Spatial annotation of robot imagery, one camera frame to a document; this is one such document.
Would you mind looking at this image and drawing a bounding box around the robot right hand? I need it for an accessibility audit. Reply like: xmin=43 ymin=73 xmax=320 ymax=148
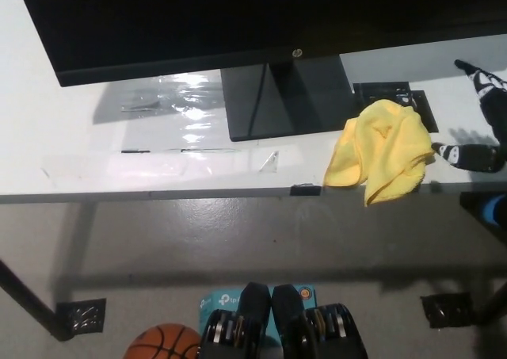
xmin=431 ymin=59 xmax=507 ymax=174

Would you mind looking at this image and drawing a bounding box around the yellow microfiber cloth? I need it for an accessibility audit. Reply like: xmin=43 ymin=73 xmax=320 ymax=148
xmin=323 ymin=99 xmax=436 ymax=208

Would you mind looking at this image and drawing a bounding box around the black HP monitor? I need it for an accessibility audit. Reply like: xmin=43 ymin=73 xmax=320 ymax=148
xmin=13 ymin=0 xmax=507 ymax=142

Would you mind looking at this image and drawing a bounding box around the grey desk leg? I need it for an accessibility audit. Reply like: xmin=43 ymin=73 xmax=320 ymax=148
xmin=59 ymin=201 xmax=97 ymax=300

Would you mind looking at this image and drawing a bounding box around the blue cylinder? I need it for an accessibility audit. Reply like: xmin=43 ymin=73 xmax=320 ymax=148
xmin=478 ymin=195 xmax=507 ymax=226

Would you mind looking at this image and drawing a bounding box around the black floor tape patch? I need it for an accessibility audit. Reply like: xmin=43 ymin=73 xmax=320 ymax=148
xmin=420 ymin=292 xmax=475 ymax=329
xmin=55 ymin=298 xmax=107 ymax=333

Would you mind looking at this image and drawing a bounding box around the short black tape piece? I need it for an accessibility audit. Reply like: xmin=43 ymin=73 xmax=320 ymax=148
xmin=290 ymin=183 xmax=322 ymax=197

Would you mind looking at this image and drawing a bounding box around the clear plastic sheet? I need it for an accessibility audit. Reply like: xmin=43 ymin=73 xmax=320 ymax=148
xmin=93 ymin=70 xmax=280 ymax=176

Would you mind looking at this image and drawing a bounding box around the teal TP-Link box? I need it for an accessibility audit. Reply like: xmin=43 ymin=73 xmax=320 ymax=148
xmin=199 ymin=283 xmax=318 ymax=359

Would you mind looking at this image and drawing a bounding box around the orange basketball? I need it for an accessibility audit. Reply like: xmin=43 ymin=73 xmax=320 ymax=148
xmin=126 ymin=323 xmax=203 ymax=359

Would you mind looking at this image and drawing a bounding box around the black metal pole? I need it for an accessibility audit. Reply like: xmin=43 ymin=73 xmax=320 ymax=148
xmin=0 ymin=258 xmax=74 ymax=342

